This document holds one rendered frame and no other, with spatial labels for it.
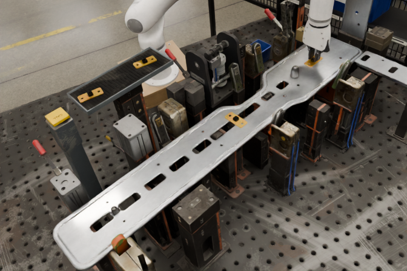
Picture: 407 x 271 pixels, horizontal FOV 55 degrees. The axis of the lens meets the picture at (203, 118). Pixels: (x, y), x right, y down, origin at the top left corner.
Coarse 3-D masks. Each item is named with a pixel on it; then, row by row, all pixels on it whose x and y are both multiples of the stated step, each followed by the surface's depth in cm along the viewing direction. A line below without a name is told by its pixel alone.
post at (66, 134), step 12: (72, 120) 130; (60, 132) 129; (72, 132) 132; (60, 144) 133; (72, 144) 135; (72, 156) 138; (84, 156) 142; (72, 168) 147; (84, 168) 145; (84, 180) 148; (96, 180) 153; (96, 192) 156
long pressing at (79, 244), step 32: (288, 64) 163; (320, 64) 162; (256, 96) 151; (288, 96) 149; (192, 128) 141; (256, 128) 139; (160, 160) 132; (192, 160) 131; (128, 192) 124; (160, 192) 123; (64, 224) 118; (128, 224) 116; (96, 256) 110
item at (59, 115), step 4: (60, 108) 131; (52, 112) 130; (56, 112) 130; (60, 112) 130; (64, 112) 129; (48, 116) 129; (52, 116) 128; (56, 116) 128; (60, 116) 128; (64, 116) 128; (68, 116) 128; (48, 120) 127; (52, 120) 127; (56, 120) 127; (60, 120) 127; (64, 120) 128; (52, 124) 126; (56, 124) 127
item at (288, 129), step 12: (276, 132) 134; (288, 132) 130; (276, 144) 138; (288, 144) 132; (276, 156) 143; (288, 156) 137; (276, 168) 147; (288, 168) 144; (276, 180) 151; (288, 180) 149; (288, 192) 152
